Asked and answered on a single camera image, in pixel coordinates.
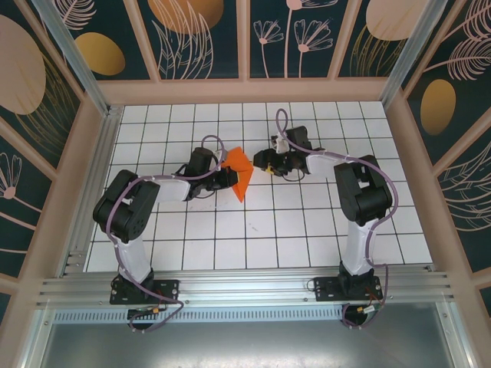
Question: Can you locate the slotted grey cable duct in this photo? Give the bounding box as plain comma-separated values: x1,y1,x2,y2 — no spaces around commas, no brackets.
52,309,348,324

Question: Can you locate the aluminium mounting rail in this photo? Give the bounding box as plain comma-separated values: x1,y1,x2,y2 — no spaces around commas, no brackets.
35,266,460,310

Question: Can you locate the aluminium side rail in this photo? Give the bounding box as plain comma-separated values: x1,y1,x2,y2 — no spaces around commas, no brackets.
57,106,124,278

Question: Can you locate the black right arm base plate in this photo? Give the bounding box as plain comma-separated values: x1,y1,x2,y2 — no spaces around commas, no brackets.
313,275,383,303

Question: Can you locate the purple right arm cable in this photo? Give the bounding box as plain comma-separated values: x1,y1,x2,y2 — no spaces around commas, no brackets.
276,109,398,331

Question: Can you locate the aluminium frame post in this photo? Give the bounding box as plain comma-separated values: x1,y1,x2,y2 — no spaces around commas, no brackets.
379,0,442,107
30,0,113,116

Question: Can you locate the orange square paper sheet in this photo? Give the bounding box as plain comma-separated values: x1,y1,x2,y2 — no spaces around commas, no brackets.
220,146,255,203

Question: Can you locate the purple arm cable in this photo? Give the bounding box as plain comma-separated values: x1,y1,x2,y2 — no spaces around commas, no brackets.
276,109,398,331
106,134,226,334

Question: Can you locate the grey metal sheet shelf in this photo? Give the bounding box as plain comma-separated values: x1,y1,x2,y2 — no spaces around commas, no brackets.
21,301,475,368

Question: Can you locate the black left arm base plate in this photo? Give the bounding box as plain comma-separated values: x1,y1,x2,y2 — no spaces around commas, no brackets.
110,278,181,306

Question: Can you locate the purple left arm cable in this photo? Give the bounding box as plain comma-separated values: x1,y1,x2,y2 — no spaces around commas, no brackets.
106,134,226,334

